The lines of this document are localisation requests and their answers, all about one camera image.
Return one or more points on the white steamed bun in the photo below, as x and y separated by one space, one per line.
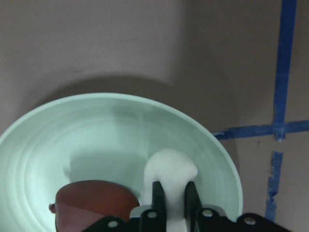
173 169

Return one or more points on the brown bun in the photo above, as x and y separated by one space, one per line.
80 204

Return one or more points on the light green plate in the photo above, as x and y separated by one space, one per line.
102 136

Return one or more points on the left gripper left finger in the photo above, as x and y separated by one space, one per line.
158 197

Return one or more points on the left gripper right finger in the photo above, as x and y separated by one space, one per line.
192 200

